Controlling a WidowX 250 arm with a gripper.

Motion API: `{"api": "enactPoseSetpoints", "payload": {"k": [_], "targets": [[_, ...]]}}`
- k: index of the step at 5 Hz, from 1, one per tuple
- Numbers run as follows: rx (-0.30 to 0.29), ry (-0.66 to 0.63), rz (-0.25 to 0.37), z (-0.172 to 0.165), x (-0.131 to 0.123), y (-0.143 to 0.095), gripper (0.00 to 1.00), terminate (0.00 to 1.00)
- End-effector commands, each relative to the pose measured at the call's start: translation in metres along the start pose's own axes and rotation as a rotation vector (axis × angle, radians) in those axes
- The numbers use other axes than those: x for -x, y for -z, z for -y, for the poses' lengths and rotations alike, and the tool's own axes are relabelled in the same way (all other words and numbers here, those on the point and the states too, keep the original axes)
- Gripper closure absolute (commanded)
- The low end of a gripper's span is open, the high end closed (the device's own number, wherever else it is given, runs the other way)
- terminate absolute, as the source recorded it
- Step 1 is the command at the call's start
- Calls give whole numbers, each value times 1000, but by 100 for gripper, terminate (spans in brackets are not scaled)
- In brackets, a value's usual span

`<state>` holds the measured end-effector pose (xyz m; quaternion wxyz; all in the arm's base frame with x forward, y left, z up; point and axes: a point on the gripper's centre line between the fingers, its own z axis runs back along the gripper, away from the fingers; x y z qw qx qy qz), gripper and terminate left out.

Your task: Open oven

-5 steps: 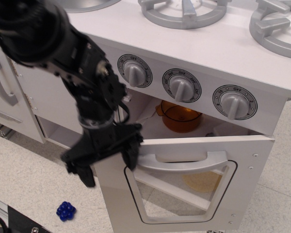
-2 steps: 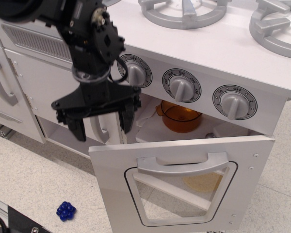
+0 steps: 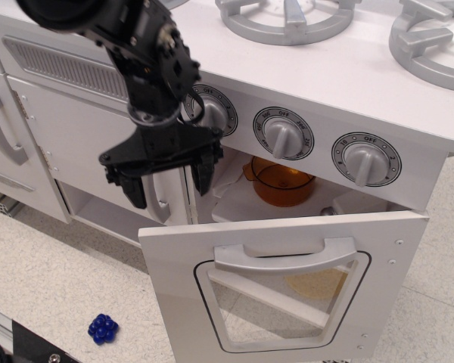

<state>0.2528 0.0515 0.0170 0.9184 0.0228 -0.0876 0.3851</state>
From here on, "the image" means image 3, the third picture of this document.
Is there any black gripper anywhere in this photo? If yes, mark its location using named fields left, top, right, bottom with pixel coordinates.
left=99, top=121, right=223, bottom=209

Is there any grey oven door handle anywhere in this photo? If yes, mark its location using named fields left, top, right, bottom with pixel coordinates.
left=213, top=237, right=357, bottom=276

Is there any white oven door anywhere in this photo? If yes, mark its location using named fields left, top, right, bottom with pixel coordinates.
left=138, top=210, right=428, bottom=362

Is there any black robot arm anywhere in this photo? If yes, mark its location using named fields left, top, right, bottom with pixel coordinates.
left=18, top=1, right=223, bottom=209

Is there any grey left stove knob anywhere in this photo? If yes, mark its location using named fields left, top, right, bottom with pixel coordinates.
left=182, top=84, right=238, bottom=136

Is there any grey stove knob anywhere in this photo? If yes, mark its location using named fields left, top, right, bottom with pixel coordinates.
left=253, top=107, right=315, bottom=160
left=331, top=132, right=402, bottom=188
left=182, top=84, right=238, bottom=136

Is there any white cabinet door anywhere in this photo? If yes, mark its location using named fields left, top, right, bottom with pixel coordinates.
left=5, top=75, right=192, bottom=228

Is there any orange transparent toy pot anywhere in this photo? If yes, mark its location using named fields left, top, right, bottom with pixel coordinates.
left=243, top=157, right=316, bottom=207

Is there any grey middle stove knob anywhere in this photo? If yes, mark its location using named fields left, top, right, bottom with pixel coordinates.
left=253, top=107, right=315, bottom=160

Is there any grey vent panel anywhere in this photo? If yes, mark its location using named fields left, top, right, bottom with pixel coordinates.
left=2, top=36, right=129, bottom=101

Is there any blue toy grape cluster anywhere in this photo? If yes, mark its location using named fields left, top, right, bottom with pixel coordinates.
left=88, top=313, right=120, bottom=346

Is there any white toy kitchen unit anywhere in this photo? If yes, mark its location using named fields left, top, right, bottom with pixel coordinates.
left=0, top=1, right=454, bottom=243

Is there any grey sink basin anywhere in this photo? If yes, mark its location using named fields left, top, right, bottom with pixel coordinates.
left=160, top=0, right=188, bottom=10

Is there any grey right stove knob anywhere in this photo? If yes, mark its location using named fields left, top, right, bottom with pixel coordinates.
left=331, top=132, right=402, bottom=188

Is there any grey right burner grate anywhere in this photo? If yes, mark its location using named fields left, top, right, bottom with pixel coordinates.
left=389, top=1, right=454, bottom=91

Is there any grey cabinet door handle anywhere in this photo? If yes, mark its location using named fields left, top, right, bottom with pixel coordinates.
left=145, top=172, right=171, bottom=223

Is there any blue black cable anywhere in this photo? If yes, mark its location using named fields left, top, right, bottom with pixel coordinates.
left=176, top=88, right=207, bottom=126

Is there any aluminium frame rail left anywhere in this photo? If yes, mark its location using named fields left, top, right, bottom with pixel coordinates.
left=0, top=193, right=24, bottom=218

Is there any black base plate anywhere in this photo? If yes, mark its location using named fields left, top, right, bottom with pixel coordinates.
left=0, top=321, right=78, bottom=362

